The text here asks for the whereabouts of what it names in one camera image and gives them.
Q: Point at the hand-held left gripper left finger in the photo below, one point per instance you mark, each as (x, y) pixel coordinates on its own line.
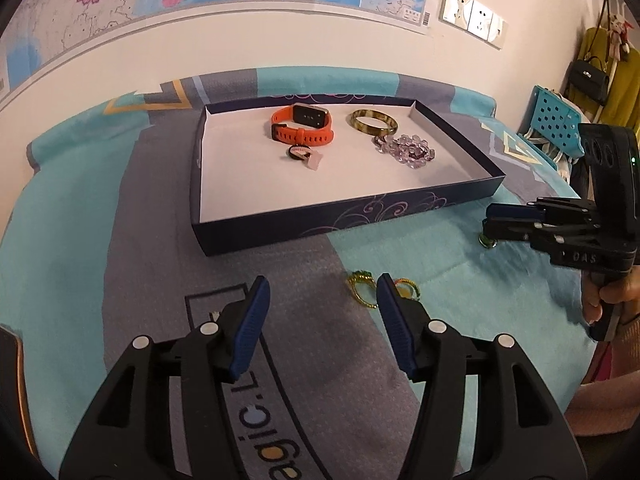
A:
(250, 320)

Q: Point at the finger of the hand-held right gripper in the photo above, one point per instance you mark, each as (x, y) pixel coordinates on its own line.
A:
(510, 211)
(505, 229)

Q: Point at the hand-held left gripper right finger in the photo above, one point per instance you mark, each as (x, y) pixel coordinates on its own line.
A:
(395, 325)

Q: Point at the dark blue shallow box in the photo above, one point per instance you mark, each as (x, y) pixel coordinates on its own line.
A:
(260, 195)

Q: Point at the tortoiseshell bangle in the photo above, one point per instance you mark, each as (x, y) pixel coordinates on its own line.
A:
(375, 131)

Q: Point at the orange smart watch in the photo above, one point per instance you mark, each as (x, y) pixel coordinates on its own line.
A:
(305, 135)

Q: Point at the person's right forearm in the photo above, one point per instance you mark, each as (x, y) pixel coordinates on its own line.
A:
(615, 385)

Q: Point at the person's right hand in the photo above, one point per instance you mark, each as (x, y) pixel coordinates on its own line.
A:
(627, 290)

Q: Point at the green striped cloth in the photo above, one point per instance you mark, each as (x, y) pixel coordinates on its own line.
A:
(547, 155)

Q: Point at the teal perforated plastic stool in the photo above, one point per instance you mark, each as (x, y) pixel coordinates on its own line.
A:
(550, 115)

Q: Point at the yellow green hanging coat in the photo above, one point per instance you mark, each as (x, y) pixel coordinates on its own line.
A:
(627, 90)

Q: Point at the black handbag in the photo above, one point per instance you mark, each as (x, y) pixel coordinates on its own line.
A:
(590, 82)

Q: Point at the hanging plush toy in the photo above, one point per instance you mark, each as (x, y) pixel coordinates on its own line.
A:
(620, 35)

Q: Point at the black smartphone with gold edge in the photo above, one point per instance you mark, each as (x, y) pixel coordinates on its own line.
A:
(10, 385)

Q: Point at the white wall socket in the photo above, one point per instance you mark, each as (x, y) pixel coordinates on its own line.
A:
(497, 30)
(480, 17)
(455, 5)

